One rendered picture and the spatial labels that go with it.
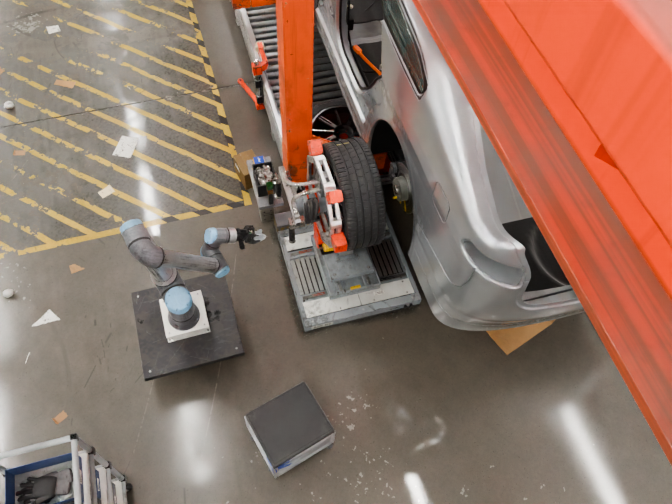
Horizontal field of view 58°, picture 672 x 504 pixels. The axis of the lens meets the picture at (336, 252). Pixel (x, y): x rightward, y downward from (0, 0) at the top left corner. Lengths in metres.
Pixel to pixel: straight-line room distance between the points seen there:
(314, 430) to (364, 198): 1.33
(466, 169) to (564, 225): 1.80
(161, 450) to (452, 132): 2.50
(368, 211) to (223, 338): 1.20
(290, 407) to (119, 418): 1.11
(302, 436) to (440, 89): 1.99
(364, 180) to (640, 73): 2.95
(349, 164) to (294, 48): 0.68
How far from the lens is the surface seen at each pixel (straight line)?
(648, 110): 0.48
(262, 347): 4.10
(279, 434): 3.55
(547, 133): 1.13
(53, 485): 3.21
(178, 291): 3.61
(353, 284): 4.15
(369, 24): 4.94
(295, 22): 3.22
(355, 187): 3.36
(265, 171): 4.16
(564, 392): 4.32
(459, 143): 2.85
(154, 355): 3.85
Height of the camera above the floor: 3.76
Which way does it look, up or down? 58 degrees down
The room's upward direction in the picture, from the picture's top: 5 degrees clockwise
